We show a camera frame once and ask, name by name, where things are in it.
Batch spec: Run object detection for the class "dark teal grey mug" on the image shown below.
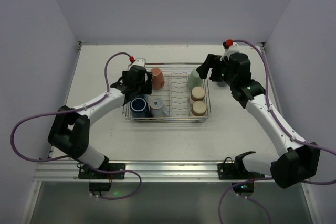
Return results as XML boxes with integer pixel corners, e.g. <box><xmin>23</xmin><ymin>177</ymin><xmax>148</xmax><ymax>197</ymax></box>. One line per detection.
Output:
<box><xmin>217</xmin><ymin>81</ymin><xmax>227</xmax><ymax>87</ymax></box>

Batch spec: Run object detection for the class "dark blue mug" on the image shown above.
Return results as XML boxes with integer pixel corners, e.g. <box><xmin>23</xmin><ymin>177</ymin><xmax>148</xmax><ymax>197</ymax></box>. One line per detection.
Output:
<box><xmin>130</xmin><ymin>98</ymin><xmax>150</xmax><ymax>118</ymax></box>

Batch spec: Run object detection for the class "pale blue grey cup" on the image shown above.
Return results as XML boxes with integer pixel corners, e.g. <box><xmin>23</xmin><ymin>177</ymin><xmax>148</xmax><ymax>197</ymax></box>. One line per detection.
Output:
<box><xmin>149</xmin><ymin>97</ymin><xmax>170</xmax><ymax>117</ymax></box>

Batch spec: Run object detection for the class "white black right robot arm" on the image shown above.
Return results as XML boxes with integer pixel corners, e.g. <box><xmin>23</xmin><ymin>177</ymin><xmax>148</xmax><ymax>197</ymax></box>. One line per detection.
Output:
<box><xmin>196</xmin><ymin>52</ymin><xmax>320</xmax><ymax>188</ymax></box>

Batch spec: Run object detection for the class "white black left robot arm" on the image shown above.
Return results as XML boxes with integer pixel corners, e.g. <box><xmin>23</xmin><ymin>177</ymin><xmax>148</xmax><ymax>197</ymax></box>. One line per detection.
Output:
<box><xmin>48</xmin><ymin>65</ymin><xmax>152</xmax><ymax>170</ymax></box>

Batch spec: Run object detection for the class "pink dotted mug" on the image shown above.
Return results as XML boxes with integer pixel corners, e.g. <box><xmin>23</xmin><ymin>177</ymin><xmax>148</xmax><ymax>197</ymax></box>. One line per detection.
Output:
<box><xmin>151</xmin><ymin>67</ymin><xmax>165</xmax><ymax>90</ymax></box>

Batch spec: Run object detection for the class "mint green cup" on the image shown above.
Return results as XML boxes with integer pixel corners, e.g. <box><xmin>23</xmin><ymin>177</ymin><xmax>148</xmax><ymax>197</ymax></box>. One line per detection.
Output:
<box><xmin>187</xmin><ymin>69</ymin><xmax>203</xmax><ymax>91</ymax></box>

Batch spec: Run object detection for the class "cream brown cup middle right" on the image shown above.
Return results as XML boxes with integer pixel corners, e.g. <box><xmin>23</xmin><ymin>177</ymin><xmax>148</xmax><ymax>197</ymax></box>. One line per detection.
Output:
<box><xmin>189</xmin><ymin>86</ymin><xmax>205</xmax><ymax>104</ymax></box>

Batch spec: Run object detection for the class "cream brown cup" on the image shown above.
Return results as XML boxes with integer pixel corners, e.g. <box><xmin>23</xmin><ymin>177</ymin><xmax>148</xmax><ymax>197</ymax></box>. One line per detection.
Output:
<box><xmin>189</xmin><ymin>86</ymin><xmax>205</xmax><ymax>104</ymax></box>
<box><xmin>190</xmin><ymin>101</ymin><xmax>207</xmax><ymax>116</ymax></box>

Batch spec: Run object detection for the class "cream brown cup front right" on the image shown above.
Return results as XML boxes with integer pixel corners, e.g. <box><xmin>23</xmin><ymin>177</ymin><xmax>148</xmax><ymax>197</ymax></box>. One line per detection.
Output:
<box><xmin>190</xmin><ymin>101</ymin><xmax>207</xmax><ymax>116</ymax></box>

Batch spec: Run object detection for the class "left controller box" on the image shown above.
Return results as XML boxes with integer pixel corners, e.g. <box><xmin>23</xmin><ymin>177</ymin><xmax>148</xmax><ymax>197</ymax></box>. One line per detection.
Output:
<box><xmin>89</xmin><ymin>182</ymin><xmax>111</xmax><ymax>194</ymax></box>

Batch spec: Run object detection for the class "controller box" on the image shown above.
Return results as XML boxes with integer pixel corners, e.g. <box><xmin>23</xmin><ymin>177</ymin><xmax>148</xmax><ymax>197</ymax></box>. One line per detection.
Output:
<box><xmin>233</xmin><ymin>183</ymin><xmax>255</xmax><ymax>197</ymax></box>
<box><xmin>89</xmin><ymin>182</ymin><xmax>111</xmax><ymax>194</ymax></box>

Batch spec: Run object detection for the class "right controller box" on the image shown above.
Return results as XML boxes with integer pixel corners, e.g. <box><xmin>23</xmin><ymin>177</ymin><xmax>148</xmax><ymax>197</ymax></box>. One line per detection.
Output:
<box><xmin>233</xmin><ymin>183</ymin><xmax>255</xmax><ymax>197</ymax></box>

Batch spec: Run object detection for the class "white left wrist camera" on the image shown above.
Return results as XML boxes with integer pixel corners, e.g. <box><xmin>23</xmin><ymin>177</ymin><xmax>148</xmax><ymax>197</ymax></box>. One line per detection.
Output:
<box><xmin>133</xmin><ymin>58</ymin><xmax>146</xmax><ymax>67</ymax></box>

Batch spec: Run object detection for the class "chrome wire dish rack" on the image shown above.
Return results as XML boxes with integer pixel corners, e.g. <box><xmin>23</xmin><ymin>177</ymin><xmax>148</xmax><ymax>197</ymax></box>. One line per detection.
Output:
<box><xmin>122</xmin><ymin>62</ymin><xmax>211</xmax><ymax>123</ymax></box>

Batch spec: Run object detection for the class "aluminium mounting rail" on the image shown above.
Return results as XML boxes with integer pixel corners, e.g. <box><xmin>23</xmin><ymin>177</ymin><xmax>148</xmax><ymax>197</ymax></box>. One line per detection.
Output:
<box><xmin>33</xmin><ymin>159</ymin><xmax>279</xmax><ymax>182</ymax></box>

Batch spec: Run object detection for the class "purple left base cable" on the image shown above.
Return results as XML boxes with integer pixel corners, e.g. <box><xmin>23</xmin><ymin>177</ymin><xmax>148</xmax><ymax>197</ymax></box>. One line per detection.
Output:
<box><xmin>90</xmin><ymin>170</ymin><xmax>142</xmax><ymax>200</ymax></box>

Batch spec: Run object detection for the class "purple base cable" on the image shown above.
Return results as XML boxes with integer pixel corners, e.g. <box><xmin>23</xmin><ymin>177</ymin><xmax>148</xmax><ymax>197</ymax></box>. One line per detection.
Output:
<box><xmin>90</xmin><ymin>170</ymin><xmax>142</xmax><ymax>200</ymax></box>
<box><xmin>218</xmin><ymin>176</ymin><xmax>274</xmax><ymax>224</ymax></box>

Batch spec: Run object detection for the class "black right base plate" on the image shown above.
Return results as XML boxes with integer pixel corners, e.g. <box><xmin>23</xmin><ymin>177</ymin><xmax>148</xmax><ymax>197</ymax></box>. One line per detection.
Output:
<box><xmin>217</xmin><ymin>157</ymin><xmax>265</xmax><ymax>180</ymax></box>

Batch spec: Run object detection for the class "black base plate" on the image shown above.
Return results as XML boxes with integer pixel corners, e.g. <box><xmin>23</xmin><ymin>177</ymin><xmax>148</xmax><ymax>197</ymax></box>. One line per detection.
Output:
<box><xmin>217</xmin><ymin>157</ymin><xmax>265</xmax><ymax>180</ymax></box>
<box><xmin>78</xmin><ymin>163</ymin><xmax>126</xmax><ymax>180</ymax></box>

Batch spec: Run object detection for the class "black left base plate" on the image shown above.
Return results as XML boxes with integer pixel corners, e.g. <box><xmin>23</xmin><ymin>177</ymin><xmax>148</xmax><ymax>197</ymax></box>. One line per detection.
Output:
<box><xmin>78</xmin><ymin>163</ymin><xmax>126</xmax><ymax>180</ymax></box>

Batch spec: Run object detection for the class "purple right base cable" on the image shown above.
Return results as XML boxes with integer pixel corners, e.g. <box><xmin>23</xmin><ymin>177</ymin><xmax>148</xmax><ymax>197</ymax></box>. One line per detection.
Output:
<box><xmin>218</xmin><ymin>176</ymin><xmax>274</xmax><ymax>224</ymax></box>

